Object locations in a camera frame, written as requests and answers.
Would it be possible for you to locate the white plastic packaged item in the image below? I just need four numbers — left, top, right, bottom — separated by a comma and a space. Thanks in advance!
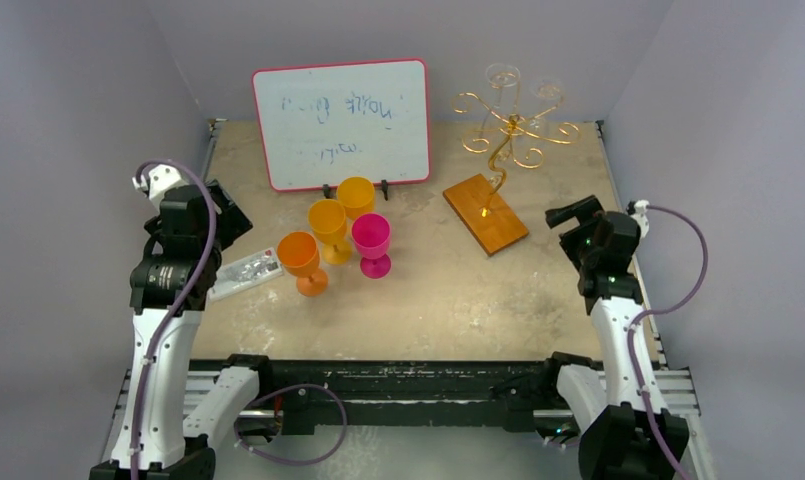
208, 249, 283, 302

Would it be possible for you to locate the gold wire wine glass rack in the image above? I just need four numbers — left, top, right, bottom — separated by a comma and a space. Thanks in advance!
443, 92, 581, 257

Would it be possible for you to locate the orange wine glass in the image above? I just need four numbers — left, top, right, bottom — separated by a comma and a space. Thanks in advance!
276, 231, 328, 297

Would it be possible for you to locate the clear wine glass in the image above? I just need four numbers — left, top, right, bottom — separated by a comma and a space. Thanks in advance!
529, 76, 565, 129
480, 63, 521, 128

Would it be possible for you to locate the yellow wine glass front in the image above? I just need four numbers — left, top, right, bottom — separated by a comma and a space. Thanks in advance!
308, 199, 352, 265

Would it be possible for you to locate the yellow wine glass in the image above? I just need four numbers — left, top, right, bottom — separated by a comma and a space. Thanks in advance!
308, 199, 352, 265
336, 176, 376, 221

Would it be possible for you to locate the red framed whiteboard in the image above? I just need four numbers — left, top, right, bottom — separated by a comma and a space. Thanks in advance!
251, 58, 431, 192

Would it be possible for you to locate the pink wine glass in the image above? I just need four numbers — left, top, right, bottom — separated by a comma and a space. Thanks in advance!
351, 213, 392, 279

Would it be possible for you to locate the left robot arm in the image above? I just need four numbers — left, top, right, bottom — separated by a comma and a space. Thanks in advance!
89, 180, 276, 479

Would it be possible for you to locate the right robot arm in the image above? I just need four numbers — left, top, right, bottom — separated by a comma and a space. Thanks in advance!
539, 195, 690, 479

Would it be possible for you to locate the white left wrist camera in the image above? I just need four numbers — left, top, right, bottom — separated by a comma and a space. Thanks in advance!
132, 164, 188, 210

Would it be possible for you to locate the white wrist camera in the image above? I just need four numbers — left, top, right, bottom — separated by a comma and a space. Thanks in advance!
132, 164, 188, 210
627, 200, 650, 239

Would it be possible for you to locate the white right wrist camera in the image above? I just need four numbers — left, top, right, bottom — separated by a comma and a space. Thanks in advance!
627, 200, 650, 239

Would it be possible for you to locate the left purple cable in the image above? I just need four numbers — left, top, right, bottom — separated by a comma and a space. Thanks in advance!
128, 159, 219, 480

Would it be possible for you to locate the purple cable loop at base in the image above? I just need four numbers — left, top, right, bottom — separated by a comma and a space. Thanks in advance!
232, 384, 348, 468

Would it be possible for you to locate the black metal base frame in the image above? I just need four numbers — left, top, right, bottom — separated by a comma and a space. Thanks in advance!
184, 352, 602, 437

